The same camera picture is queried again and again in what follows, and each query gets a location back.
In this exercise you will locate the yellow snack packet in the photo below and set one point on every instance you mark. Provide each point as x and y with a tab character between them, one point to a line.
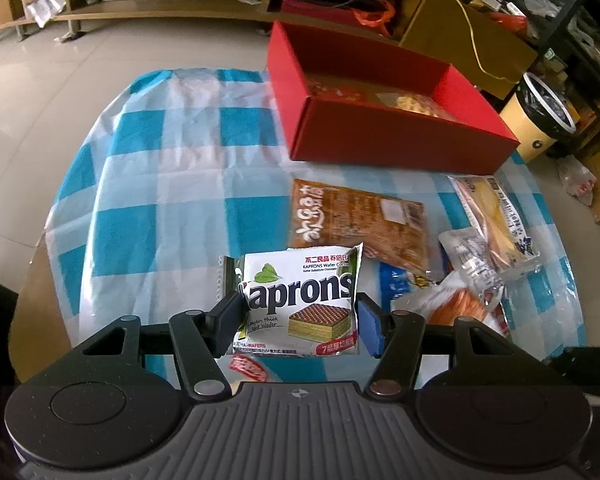
412	101

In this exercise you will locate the black shelf rack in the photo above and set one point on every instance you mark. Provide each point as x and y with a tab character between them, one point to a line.
585	20

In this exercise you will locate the red cardboard box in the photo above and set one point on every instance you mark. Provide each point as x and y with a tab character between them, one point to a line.
380	110

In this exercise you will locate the orange brown snack packet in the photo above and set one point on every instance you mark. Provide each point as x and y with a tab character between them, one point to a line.
355	220

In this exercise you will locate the orange snack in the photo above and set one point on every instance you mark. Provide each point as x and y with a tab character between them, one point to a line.
455	307

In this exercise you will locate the yellow sliced bread packet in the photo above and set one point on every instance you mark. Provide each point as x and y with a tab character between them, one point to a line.
495	220

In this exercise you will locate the white plastic bag red print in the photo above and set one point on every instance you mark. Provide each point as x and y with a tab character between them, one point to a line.
577	180

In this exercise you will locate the blue white checkered tablecloth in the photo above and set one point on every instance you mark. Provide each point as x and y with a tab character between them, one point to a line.
170	170

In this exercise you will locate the clear white packet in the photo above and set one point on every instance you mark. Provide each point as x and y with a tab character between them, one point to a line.
467	255

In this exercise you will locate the blue snack packet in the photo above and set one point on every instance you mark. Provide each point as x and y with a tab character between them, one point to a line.
395	282

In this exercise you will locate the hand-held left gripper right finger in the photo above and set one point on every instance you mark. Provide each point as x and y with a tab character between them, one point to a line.
371	322

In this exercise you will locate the flat red packet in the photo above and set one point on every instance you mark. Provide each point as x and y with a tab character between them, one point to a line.
337	92

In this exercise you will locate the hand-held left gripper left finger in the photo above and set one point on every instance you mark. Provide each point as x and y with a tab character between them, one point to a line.
226	321

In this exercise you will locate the cream trash bin black liner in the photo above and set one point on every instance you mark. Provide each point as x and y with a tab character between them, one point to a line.
530	125

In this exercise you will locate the small red snack packet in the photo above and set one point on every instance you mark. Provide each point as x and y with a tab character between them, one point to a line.
250	367

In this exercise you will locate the white green wafer packet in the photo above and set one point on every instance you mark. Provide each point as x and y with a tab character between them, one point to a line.
300	300

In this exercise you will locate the wooden tv cabinet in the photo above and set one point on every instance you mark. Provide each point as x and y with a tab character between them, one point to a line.
460	35

